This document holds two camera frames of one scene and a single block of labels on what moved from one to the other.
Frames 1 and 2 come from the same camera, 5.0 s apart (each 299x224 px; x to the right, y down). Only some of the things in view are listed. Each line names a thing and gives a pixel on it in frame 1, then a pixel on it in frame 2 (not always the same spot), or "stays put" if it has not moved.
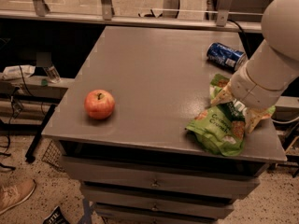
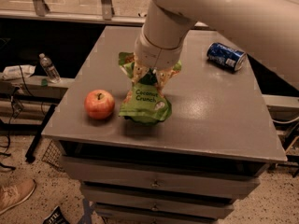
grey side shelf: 33,90 stays put
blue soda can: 226,56 stays put
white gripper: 247,90 → 156,56
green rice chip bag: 220,128 → 145,102
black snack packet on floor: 57,217 stays put
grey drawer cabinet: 140,165 stays put
